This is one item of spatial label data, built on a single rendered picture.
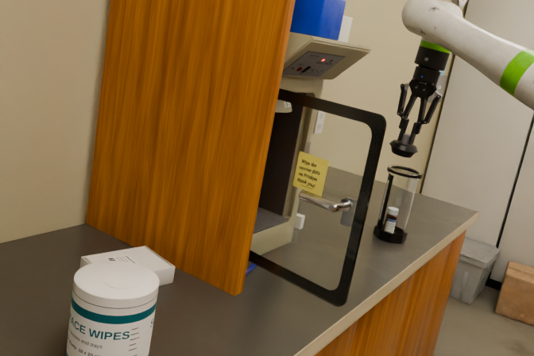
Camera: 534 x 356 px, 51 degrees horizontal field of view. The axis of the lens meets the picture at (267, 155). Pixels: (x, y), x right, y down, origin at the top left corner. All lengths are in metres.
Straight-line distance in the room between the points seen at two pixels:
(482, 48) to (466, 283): 2.66
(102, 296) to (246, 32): 0.59
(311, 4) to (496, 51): 0.51
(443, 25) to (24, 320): 1.19
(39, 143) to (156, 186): 0.29
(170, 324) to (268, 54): 0.55
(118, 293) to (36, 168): 0.61
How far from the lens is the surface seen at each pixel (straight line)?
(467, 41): 1.53
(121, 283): 0.90
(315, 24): 1.21
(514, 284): 3.97
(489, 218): 4.29
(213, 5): 1.21
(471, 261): 3.91
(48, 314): 1.12
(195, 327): 1.11
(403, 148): 1.76
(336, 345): 1.38
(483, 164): 4.24
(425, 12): 1.59
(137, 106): 1.35
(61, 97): 1.42
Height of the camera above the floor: 1.50
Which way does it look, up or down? 12 degrees down
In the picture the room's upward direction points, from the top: 10 degrees clockwise
